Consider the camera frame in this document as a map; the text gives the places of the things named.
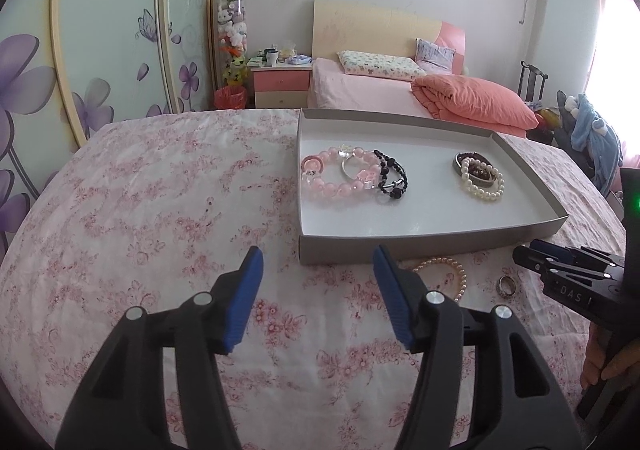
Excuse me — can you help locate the clear plush toy tube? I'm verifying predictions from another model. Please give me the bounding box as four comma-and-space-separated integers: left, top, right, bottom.
216, 0, 249, 98

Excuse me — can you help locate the red waste bin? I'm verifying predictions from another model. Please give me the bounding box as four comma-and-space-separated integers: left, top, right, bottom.
215, 85, 247, 111

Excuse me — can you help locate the white patterned pillow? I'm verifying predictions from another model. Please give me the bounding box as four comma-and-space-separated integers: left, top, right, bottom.
337, 49, 426, 82

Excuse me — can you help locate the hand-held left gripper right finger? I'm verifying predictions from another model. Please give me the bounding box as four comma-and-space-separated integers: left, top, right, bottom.
372, 244, 583, 450

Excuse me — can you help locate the person's right hand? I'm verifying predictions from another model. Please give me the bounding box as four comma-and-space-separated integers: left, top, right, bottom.
580, 325, 640, 391

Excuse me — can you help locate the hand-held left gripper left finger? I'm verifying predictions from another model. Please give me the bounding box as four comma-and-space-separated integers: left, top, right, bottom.
55, 245, 265, 450

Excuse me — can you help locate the dark brown bead bracelet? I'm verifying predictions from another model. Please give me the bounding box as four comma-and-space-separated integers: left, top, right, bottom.
453, 151, 501, 181

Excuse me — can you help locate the floral glass sliding wardrobe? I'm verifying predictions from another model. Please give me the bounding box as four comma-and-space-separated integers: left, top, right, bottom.
0, 0, 221, 251

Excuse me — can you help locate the black bead bracelet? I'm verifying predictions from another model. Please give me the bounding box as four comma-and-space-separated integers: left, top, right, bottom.
372, 149, 408, 203

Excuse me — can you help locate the grey cardboard tray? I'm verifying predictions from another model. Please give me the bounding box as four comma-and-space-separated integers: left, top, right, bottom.
297, 109, 571, 266

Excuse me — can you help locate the beige and pink headboard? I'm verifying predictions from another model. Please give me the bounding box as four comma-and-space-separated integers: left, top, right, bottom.
312, 0, 467, 76

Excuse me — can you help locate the dark red bead bracelet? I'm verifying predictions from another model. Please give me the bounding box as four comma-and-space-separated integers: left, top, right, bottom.
467, 161, 498, 180

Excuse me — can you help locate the lavender pillow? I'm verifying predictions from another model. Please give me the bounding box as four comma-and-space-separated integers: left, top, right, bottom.
415, 38, 457, 76

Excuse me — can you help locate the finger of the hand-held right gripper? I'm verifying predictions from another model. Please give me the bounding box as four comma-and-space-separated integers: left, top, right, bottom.
530, 239, 623, 272
512, 246, 623, 284

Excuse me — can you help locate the pink and white nightstand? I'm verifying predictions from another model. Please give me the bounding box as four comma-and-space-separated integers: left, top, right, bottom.
250, 61, 315, 108

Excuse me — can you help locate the small pink pearl bracelet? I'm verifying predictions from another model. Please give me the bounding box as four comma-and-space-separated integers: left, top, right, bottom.
412, 257, 468, 305

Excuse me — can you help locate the large pink bead bracelet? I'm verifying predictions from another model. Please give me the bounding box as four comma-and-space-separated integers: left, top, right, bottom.
301, 145, 383, 196

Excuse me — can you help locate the dark wooden chair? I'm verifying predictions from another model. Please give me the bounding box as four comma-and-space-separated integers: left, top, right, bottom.
517, 60, 548, 104

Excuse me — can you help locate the thin silver bangle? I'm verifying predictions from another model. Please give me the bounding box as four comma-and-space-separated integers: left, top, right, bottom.
341, 149, 386, 191

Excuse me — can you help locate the coral duvet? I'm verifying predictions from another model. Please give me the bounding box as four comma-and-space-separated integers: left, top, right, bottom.
411, 74, 541, 128

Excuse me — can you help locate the blue garment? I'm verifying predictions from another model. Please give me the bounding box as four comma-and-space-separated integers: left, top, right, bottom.
565, 93, 625, 196

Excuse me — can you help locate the pink bed mattress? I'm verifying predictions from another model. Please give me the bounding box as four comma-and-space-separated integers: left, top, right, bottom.
306, 57, 528, 138

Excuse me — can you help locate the pink floral bedsheet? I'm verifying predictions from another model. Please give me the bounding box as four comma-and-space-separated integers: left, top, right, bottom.
0, 108, 640, 450

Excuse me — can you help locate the white pearl bracelet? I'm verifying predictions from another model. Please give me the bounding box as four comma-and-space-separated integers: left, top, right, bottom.
460, 156, 506, 202

